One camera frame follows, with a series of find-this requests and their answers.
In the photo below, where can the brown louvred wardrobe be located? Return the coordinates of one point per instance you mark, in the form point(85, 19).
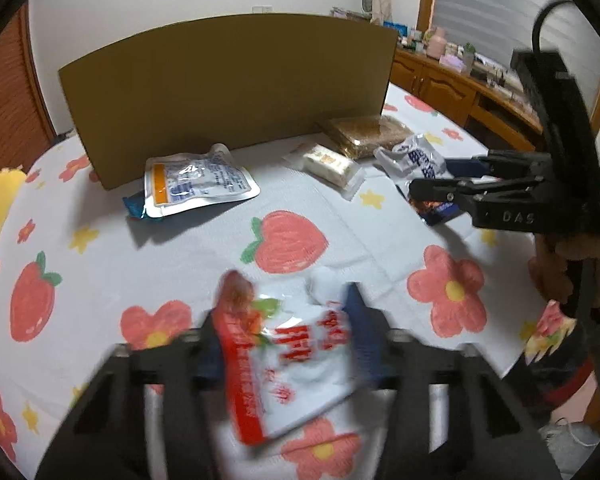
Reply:
point(10, 85)

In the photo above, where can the blue box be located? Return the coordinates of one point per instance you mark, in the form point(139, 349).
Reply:
point(393, 26)

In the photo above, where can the brown cardboard box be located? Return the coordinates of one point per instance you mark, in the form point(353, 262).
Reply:
point(230, 85)

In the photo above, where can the cream cake packet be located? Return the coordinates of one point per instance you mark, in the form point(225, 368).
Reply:
point(330, 162)

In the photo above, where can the small crimped snack packet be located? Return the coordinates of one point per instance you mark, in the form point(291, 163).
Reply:
point(132, 206)

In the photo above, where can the small dark snack packet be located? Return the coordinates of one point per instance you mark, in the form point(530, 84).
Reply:
point(432, 211)

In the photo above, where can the white orange striped pouch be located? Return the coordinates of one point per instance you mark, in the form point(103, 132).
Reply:
point(200, 180)

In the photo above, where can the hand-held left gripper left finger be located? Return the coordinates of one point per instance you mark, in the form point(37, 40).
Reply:
point(207, 365)

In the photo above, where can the green lidded bottle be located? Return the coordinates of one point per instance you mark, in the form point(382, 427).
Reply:
point(468, 57)

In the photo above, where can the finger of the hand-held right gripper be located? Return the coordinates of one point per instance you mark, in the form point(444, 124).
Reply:
point(445, 191)
point(467, 166)

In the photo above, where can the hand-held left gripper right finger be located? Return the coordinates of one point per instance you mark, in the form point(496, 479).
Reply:
point(365, 330)

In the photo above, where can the person's right hand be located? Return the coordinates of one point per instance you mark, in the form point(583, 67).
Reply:
point(550, 270)

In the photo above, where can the white wall switch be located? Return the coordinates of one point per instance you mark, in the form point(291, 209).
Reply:
point(261, 8)

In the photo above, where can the pink thermos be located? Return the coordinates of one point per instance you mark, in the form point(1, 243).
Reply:
point(436, 42)

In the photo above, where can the pink tissue box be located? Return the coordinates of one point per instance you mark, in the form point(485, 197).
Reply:
point(453, 62)

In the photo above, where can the white red pouch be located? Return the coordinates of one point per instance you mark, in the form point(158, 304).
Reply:
point(300, 375)

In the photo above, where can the brown crispy bar packet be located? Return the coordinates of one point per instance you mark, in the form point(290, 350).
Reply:
point(365, 132)

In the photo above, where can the yellow plush pillow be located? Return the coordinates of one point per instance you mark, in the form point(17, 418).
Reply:
point(0, 200)

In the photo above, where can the grey window blind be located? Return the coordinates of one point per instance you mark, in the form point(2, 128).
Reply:
point(490, 5)

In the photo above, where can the white shoe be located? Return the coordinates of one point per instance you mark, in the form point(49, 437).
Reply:
point(572, 447)

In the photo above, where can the white blue pouch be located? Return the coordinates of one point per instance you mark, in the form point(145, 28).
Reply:
point(415, 157)

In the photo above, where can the strawberry print bed sheet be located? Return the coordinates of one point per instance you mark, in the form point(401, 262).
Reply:
point(360, 260)

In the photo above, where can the small desk fan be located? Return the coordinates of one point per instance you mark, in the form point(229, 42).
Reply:
point(367, 1)

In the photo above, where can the folded patterned cloths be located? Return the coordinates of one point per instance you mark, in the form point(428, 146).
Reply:
point(350, 14)

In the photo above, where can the wooden cabinet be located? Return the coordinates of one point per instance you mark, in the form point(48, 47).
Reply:
point(430, 80)

